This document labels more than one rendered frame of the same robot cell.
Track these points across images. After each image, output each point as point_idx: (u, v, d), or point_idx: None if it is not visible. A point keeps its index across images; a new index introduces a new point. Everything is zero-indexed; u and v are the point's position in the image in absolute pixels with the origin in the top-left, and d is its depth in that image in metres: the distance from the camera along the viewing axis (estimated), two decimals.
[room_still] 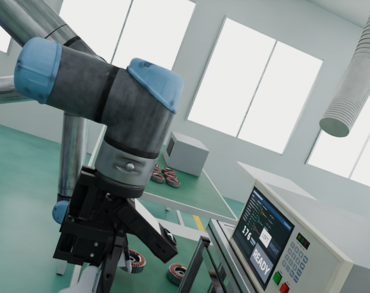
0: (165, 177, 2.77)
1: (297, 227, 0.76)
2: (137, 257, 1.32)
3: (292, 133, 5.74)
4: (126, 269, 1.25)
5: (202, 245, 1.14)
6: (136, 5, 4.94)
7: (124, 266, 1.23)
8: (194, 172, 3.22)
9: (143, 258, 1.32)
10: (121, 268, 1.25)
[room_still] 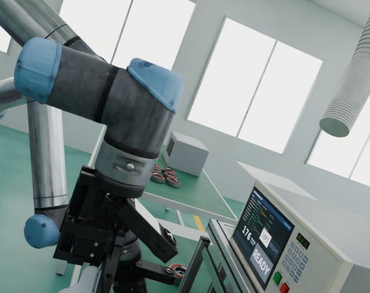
0: (165, 177, 2.77)
1: (297, 227, 0.76)
2: None
3: (292, 133, 5.74)
4: None
5: (202, 245, 1.14)
6: (136, 5, 4.94)
7: None
8: (194, 172, 3.22)
9: None
10: None
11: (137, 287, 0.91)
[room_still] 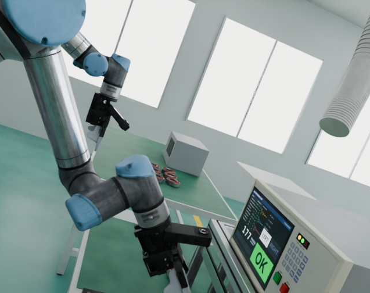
0: (165, 177, 2.77)
1: (297, 227, 0.76)
2: None
3: (292, 133, 5.74)
4: None
5: None
6: (136, 5, 4.94)
7: (94, 140, 1.27)
8: (194, 172, 3.22)
9: None
10: None
11: (104, 118, 1.29)
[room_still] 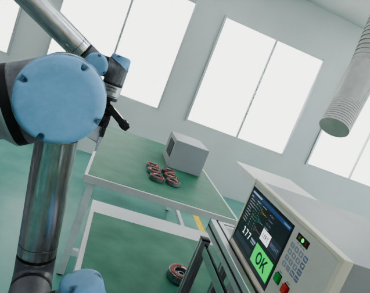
0: (165, 177, 2.77)
1: (297, 227, 0.76)
2: None
3: (292, 133, 5.74)
4: None
5: (202, 245, 1.14)
6: (136, 5, 4.94)
7: (94, 140, 1.27)
8: (194, 172, 3.22)
9: None
10: None
11: (104, 118, 1.29)
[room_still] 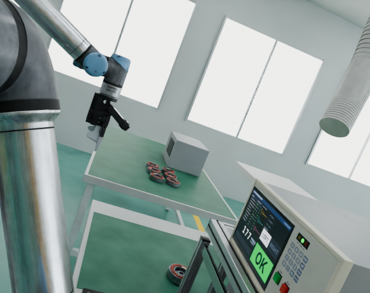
0: (165, 177, 2.77)
1: (297, 227, 0.76)
2: None
3: (292, 133, 5.74)
4: None
5: (202, 245, 1.14)
6: (136, 5, 4.94)
7: (94, 140, 1.27)
8: (194, 172, 3.22)
9: None
10: None
11: (104, 118, 1.29)
